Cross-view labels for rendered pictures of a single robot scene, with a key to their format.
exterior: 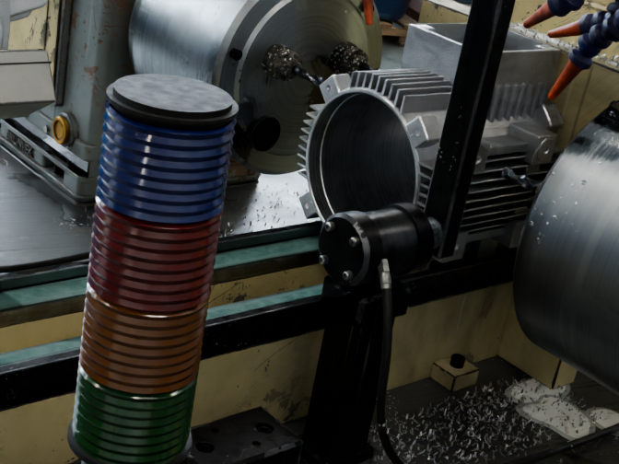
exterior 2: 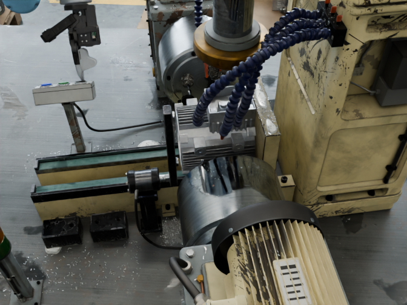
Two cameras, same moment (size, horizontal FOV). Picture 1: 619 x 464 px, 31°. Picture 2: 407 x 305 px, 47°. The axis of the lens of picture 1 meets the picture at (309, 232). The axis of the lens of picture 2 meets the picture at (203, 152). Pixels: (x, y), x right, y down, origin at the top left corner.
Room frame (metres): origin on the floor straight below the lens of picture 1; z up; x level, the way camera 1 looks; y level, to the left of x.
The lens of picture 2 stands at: (0.31, -0.63, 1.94)
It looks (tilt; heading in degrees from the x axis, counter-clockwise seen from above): 47 degrees down; 37
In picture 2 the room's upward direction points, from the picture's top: 1 degrees counter-clockwise
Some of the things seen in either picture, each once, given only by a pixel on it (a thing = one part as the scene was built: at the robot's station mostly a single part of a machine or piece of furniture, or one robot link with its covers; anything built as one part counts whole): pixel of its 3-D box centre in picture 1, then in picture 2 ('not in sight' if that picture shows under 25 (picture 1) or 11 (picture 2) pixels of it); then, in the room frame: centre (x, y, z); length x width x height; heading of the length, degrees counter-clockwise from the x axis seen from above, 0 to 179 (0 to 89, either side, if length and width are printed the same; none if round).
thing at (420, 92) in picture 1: (430, 161); (214, 135); (1.07, -0.11, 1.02); 0.20 x 0.19 x 0.19; 134
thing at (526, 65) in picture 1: (477, 71); (229, 108); (1.10, -0.14, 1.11); 0.12 x 0.11 x 0.07; 134
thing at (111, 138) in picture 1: (166, 155); not in sight; (0.48, 0.07, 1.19); 0.06 x 0.06 x 0.04
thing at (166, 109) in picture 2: (465, 113); (169, 148); (0.88, -0.11, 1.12); 0.04 x 0.03 x 0.26; 134
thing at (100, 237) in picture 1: (155, 242); not in sight; (0.48, 0.07, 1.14); 0.06 x 0.06 x 0.04
